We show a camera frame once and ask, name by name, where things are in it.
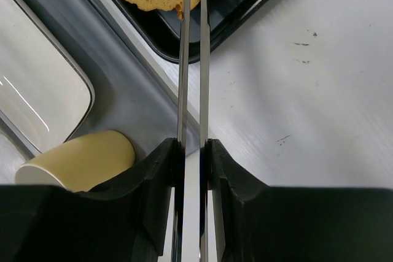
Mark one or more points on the white rectangular plate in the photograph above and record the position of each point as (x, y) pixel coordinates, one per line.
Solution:
(45, 95)

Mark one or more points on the metal food tongs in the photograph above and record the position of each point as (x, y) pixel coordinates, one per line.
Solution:
(185, 118)

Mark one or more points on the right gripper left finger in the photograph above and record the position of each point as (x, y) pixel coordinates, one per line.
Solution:
(121, 219)

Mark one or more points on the black baking tray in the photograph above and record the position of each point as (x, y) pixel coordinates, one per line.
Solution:
(161, 30)

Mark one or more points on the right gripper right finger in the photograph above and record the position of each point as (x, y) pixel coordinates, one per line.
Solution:
(257, 222)

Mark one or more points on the yellow ceramic mug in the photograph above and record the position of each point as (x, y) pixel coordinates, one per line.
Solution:
(81, 163)

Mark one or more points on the grey cloth placemat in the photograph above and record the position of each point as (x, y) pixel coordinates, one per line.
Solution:
(129, 97)

